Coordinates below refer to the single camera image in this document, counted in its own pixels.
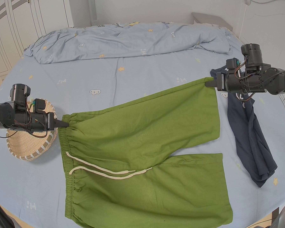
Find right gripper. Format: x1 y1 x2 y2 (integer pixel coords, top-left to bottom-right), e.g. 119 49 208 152
216 71 247 93

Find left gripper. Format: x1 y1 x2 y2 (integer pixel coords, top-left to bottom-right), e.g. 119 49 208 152
28 112 55 133

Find green shorts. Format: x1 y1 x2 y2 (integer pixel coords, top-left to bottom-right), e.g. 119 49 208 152
58 77 234 228

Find round woven basket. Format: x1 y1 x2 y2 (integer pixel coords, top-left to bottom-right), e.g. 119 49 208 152
6 98 58 161

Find dark blue garment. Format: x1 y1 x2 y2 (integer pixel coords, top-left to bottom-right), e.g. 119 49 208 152
210 66 277 188

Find bed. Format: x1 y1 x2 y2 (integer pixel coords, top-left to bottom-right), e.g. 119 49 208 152
0 0 285 228

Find grey bedside table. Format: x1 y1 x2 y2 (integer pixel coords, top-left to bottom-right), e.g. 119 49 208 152
191 13 234 32

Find white wardrobe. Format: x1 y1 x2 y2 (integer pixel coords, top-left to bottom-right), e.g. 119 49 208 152
0 0 74 75

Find pale blue quilt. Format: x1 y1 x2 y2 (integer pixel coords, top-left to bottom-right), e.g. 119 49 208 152
23 21 233 64

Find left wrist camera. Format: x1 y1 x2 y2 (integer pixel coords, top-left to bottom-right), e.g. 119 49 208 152
35 98 46 113

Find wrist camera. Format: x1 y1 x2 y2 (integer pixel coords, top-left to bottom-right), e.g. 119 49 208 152
226 58 240 73
35 98 46 113

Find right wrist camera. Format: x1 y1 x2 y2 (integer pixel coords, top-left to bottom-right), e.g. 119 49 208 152
226 58 240 73

